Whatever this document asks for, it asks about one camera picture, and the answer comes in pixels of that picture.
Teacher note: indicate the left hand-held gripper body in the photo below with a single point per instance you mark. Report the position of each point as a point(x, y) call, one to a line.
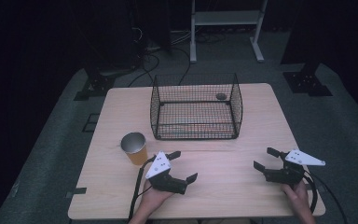
point(157, 165)

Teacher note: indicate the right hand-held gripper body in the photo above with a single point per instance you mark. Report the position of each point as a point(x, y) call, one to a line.
point(287, 174)

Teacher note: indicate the orange paper cup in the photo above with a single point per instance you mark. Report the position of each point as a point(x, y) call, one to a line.
point(134, 147)

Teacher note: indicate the person's right hand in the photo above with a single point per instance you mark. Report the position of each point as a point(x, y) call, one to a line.
point(296, 193)

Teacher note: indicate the person's left hand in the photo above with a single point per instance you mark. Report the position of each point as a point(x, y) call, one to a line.
point(155, 199)

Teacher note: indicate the small dark round object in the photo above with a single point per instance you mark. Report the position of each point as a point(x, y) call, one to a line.
point(221, 96)

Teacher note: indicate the black metal stand base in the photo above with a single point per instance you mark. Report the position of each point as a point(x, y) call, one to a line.
point(98, 85)
point(306, 82)

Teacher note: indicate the white metal table frame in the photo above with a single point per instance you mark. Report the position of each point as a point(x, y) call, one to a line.
point(227, 17)

